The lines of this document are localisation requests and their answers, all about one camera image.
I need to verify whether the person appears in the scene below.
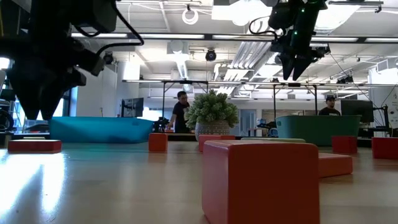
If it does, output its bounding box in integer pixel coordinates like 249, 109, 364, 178
166, 90, 191, 134
318, 95, 342, 116

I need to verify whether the orange rectangular block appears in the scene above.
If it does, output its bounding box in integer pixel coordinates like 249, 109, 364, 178
317, 152, 354, 179
198, 134, 236, 153

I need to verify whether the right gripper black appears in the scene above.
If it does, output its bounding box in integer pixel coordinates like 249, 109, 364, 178
270, 0, 328, 82

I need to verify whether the black aluminium table frame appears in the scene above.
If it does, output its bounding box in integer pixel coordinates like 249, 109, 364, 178
0, 132, 398, 149

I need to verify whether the red small cube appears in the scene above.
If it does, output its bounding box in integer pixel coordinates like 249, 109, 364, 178
331, 135, 358, 154

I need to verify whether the black beam with light strips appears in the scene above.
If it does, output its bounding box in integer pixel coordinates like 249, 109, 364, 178
70, 30, 398, 44

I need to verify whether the teal plastic bin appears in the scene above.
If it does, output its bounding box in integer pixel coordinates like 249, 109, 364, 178
275, 114, 362, 147

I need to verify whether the orange small cube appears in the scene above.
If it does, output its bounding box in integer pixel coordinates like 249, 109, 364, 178
201, 139, 321, 224
148, 133, 169, 153

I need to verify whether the blue rectangular bin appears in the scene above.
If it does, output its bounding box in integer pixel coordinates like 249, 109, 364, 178
49, 116, 154, 144

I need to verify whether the small potted green plant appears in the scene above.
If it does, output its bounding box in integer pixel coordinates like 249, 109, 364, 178
183, 89, 240, 141

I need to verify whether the red rectangular block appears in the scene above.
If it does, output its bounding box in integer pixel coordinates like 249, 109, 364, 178
7, 139, 63, 154
371, 136, 398, 161

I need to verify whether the black computer monitor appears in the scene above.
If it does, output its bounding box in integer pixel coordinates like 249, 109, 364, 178
120, 97, 145, 118
340, 99, 374, 124

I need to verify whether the black background stand frame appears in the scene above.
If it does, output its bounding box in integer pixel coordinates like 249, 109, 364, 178
272, 82, 318, 118
161, 80, 210, 119

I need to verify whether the white hanging ring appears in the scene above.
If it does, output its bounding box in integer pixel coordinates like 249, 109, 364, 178
182, 7, 200, 26

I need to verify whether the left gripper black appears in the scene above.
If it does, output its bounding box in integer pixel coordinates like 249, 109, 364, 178
6, 30, 106, 121

